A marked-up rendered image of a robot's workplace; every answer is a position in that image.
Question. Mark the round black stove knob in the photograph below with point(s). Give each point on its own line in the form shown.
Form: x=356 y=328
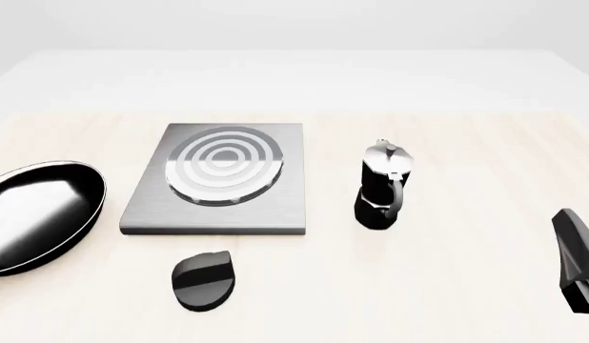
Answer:
x=201 y=282

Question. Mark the black frying pan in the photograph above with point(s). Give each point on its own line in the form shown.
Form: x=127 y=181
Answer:
x=42 y=214

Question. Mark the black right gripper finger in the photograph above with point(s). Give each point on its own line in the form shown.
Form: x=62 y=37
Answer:
x=572 y=243

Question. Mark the black moka pot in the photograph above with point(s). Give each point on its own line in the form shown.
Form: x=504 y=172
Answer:
x=375 y=189

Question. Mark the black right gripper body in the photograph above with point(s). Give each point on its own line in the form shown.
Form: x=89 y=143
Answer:
x=586 y=296

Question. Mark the flat grey stove plate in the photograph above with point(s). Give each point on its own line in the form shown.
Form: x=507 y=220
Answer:
x=151 y=211

